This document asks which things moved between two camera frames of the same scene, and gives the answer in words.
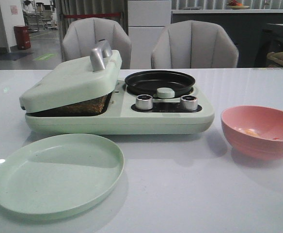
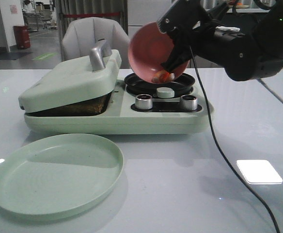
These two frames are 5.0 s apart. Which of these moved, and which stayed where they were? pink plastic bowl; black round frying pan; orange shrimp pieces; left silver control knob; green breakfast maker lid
Moved: orange shrimp pieces; pink plastic bowl
Stayed: green breakfast maker lid; left silver control knob; black round frying pan
